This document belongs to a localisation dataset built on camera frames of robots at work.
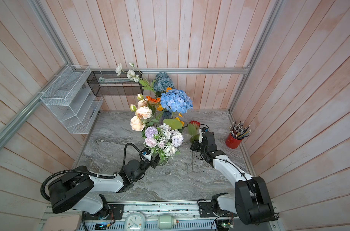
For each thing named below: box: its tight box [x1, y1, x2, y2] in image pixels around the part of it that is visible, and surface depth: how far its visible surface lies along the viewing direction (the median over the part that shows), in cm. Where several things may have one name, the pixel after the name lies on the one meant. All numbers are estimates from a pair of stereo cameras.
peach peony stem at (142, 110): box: [129, 93, 153, 119], surface depth 63 cm
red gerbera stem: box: [187, 120, 201, 171], surface depth 92 cm
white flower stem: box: [115, 62, 155, 93], surface depth 87 cm
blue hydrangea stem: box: [160, 89, 194, 118], surface depth 63 cm
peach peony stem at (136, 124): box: [130, 115, 146, 132], surface depth 66 cm
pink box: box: [42, 214, 81, 231], surface depth 71 cm
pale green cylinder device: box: [158, 215, 177, 231], surface depth 65 cm
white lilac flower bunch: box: [141, 122, 185, 160], surface depth 68 cm
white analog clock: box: [124, 212, 147, 231], surface depth 70 cm
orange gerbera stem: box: [145, 95, 161, 117], surface depth 69 cm
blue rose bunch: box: [153, 71, 175, 98], surface depth 84 cm
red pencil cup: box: [225, 132, 245, 149], surface depth 93 cm
